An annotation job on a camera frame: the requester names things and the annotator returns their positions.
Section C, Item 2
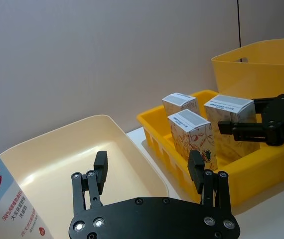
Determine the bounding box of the thin black vertical cable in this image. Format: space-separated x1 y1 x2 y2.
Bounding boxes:
237 0 242 48

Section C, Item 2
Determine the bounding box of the tall yellow plastic bin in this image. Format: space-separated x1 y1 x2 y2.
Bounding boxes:
211 37 284 101

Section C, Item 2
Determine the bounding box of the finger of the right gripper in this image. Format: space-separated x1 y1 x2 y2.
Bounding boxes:
253 97 280 116
217 120 270 144

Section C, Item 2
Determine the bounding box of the white floral printed carton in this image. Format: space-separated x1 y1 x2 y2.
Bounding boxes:
167 109 219 171
161 92 198 125
203 94 261 165

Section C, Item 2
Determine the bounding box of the white and blue bottle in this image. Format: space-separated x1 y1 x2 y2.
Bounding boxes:
0 132 56 239

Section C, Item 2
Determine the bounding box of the shallow yellow plastic tray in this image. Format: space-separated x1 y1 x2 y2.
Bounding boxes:
136 89 284 208

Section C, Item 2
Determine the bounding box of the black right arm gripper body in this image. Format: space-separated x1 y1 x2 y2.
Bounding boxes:
261 93 284 147

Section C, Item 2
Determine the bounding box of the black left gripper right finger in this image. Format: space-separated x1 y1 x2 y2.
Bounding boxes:
187 150 233 215

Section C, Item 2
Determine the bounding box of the cream plastic tray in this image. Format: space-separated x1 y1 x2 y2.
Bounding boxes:
0 114 170 239

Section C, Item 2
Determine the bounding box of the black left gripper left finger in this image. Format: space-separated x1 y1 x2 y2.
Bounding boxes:
71 151 109 218

